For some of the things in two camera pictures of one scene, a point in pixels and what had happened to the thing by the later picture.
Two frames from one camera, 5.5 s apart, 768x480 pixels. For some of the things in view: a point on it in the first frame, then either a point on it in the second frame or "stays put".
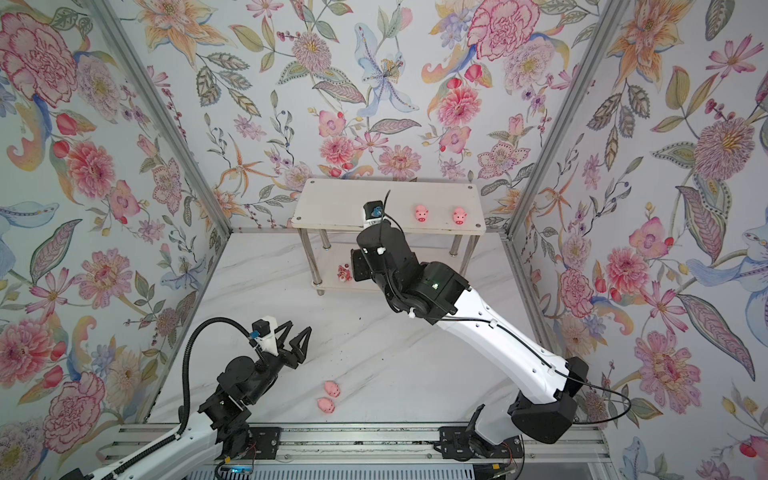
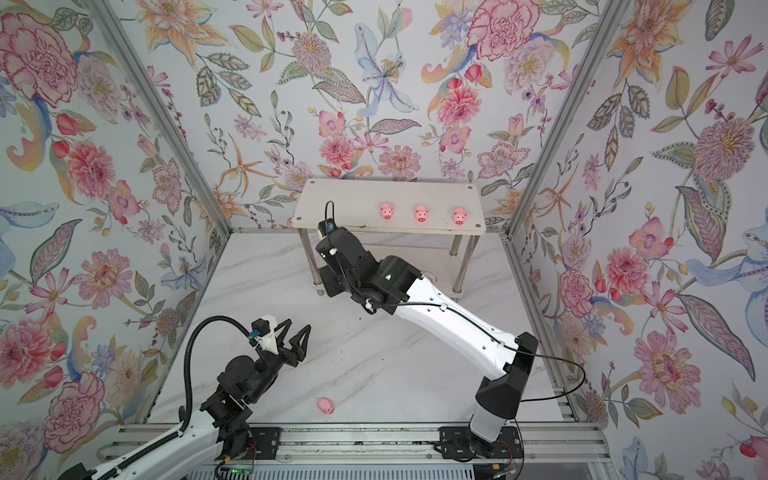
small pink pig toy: x=421 y=213 stays put
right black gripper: x=359 y=266 -> x=328 y=281
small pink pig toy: x=459 y=216 stays put
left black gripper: x=290 y=362 stays put
